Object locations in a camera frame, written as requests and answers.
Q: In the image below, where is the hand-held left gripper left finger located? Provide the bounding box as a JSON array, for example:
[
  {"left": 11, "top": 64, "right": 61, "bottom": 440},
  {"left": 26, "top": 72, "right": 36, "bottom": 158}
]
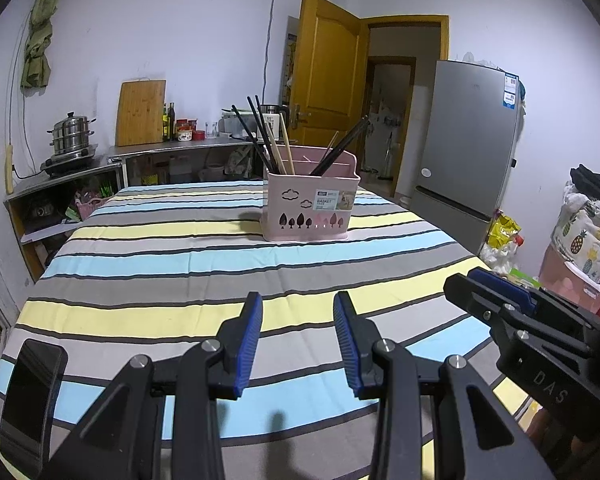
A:
[{"left": 47, "top": 291, "right": 263, "bottom": 480}]

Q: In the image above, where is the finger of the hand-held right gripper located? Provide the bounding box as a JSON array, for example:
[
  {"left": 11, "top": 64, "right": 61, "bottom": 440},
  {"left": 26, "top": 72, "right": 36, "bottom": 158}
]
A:
[
  {"left": 443, "top": 273, "right": 546, "bottom": 346},
  {"left": 467, "top": 267, "right": 600, "bottom": 333}
]

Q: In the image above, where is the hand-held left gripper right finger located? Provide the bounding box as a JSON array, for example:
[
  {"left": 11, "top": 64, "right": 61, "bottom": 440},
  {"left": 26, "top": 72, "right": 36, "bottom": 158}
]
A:
[{"left": 333, "top": 291, "right": 556, "bottom": 480}]

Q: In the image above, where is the pink plastic basket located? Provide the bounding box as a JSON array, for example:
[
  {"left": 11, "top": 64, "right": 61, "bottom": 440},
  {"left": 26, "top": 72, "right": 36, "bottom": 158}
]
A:
[{"left": 260, "top": 146, "right": 360, "bottom": 243}]

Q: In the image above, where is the green packet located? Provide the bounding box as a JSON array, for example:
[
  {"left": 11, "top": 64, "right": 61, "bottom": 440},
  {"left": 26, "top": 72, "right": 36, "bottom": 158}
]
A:
[{"left": 510, "top": 267, "right": 541, "bottom": 286}]

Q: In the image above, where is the white plastic bag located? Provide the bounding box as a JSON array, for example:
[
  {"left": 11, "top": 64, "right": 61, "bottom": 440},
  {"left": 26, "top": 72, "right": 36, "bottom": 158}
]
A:
[{"left": 480, "top": 242, "right": 518, "bottom": 276}]

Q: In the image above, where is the pink box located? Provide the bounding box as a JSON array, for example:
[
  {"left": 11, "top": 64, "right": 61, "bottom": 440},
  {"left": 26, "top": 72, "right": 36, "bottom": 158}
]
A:
[{"left": 539, "top": 245, "right": 600, "bottom": 318}]

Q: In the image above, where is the yellow snack bag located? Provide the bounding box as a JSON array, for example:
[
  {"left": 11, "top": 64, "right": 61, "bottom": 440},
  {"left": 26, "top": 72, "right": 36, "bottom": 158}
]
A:
[{"left": 487, "top": 212, "right": 523, "bottom": 246}]

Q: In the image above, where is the pineapple print bag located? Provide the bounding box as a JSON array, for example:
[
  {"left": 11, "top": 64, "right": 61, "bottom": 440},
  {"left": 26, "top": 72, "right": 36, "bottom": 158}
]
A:
[{"left": 551, "top": 182, "right": 600, "bottom": 286}]

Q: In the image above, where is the striped tablecloth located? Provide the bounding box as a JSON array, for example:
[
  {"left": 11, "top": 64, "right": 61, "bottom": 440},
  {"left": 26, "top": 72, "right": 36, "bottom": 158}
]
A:
[{"left": 0, "top": 180, "right": 536, "bottom": 480}]

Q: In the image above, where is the dark cloth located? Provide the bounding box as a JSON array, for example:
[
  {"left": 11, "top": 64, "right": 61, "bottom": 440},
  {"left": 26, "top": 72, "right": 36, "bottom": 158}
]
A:
[{"left": 570, "top": 164, "right": 600, "bottom": 197}]

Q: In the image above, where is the grey refrigerator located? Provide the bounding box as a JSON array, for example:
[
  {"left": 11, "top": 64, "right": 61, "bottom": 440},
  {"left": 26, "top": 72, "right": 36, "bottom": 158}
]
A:
[{"left": 409, "top": 59, "right": 526, "bottom": 256}]

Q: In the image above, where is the mop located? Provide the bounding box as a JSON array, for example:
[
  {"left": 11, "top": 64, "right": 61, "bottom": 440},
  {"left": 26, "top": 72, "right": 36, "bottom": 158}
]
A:
[{"left": 382, "top": 130, "right": 396, "bottom": 181}]

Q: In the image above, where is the small pink basket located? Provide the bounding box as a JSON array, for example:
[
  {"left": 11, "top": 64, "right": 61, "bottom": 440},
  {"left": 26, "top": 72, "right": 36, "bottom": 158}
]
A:
[{"left": 75, "top": 195, "right": 110, "bottom": 222}]

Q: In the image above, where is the steel kitchen counter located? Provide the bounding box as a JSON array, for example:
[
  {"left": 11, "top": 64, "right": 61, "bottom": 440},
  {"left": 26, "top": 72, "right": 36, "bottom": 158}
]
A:
[{"left": 4, "top": 137, "right": 266, "bottom": 281}]

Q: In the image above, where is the black smartphone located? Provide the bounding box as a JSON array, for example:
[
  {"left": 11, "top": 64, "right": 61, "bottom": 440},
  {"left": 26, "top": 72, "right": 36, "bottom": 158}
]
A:
[{"left": 0, "top": 338, "right": 69, "bottom": 478}]

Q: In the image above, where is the clear plastic storage box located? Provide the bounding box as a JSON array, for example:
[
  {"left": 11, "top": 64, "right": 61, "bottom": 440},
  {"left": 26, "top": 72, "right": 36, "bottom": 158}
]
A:
[{"left": 219, "top": 107, "right": 253, "bottom": 137}]

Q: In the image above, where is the wooden cutting board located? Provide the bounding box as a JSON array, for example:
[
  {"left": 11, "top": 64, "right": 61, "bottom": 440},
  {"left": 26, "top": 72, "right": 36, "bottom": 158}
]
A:
[{"left": 116, "top": 80, "right": 167, "bottom": 147}]

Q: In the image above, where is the black stove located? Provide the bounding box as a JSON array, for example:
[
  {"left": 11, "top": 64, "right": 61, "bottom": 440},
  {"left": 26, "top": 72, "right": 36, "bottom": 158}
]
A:
[{"left": 40, "top": 144, "right": 100, "bottom": 177}]

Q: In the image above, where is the steel steamer pot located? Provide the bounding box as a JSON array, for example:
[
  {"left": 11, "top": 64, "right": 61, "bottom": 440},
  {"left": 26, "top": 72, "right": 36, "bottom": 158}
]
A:
[{"left": 47, "top": 112, "right": 97, "bottom": 156}]

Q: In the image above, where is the yellow wooden door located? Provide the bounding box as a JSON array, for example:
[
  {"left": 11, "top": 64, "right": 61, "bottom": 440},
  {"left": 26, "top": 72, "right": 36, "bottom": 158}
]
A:
[{"left": 289, "top": 0, "right": 370, "bottom": 173}]

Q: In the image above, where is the green hanging cloth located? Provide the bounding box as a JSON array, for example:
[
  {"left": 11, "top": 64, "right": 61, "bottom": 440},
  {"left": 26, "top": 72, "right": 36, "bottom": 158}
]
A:
[{"left": 20, "top": 0, "right": 73, "bottom": 90}]

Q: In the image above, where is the wall calendar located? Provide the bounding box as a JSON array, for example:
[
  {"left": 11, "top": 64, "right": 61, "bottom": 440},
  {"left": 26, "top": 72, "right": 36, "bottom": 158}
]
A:
[{"left": 280, "top": 32, "right": 296, "bottom": 126}]

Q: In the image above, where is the yellow wooden door frame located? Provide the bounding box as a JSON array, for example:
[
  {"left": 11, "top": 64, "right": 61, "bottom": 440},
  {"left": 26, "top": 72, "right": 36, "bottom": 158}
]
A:
[{"left": 360, "top": 15, "right": 450, "bottom": 198}]

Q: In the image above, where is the grey wall cable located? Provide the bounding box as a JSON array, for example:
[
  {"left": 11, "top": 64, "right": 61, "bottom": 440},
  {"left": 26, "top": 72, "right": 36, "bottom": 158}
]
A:
[{"left": 260, "top": 0, "right": 277, "bottom": 106}]

